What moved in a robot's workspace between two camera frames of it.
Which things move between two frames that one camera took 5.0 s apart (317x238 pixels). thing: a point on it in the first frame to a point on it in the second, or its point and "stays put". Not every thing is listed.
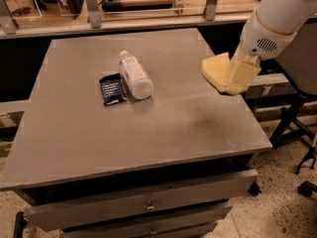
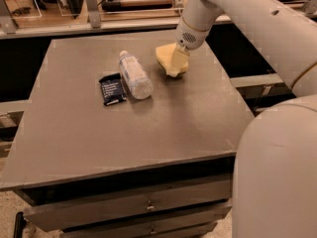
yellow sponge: (218, 69) to (173, 59)
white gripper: (261, 40) to (188, 38)
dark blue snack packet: (112, 89) stays put
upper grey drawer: (177, 196) stays put
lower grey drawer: (197, 224) stays put
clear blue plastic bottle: (137, 79) stays put
